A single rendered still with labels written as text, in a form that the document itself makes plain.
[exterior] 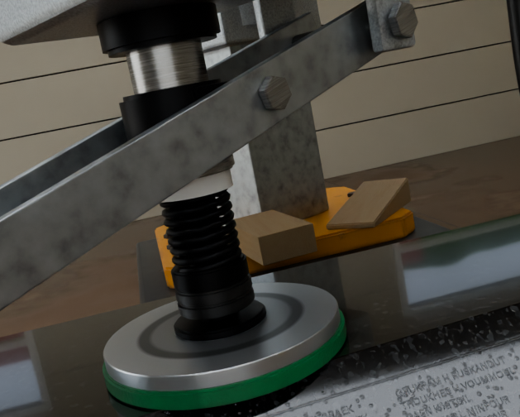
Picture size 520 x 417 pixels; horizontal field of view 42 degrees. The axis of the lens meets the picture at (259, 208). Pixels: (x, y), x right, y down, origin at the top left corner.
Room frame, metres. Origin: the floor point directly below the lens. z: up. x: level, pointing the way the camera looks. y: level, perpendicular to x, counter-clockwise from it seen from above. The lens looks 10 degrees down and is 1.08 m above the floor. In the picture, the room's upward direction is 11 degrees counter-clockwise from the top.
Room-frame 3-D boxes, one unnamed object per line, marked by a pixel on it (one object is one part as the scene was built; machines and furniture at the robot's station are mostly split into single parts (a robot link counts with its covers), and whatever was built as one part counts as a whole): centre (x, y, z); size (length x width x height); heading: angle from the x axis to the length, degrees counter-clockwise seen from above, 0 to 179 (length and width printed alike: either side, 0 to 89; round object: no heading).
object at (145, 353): (0.59, 0.05, 0.87); 0.21 x 0.21 x 0.01
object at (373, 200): (1.32, -0.21, 0.80); 0.20 x 0.10 x 0.05; 147
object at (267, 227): (1.20, -0.01, 0.81); 0.20 x 0.10 x 0.05; 17
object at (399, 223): (1.46, -0.02, 0.76); 0.49 x 0.49 x 0.05; 9
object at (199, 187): (0.59, 0.05, 1.01); 0.07 x 0.07 x 0.04
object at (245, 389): (0.59, 0.05, 0.86); 0.22 x 0.22 x 0.04
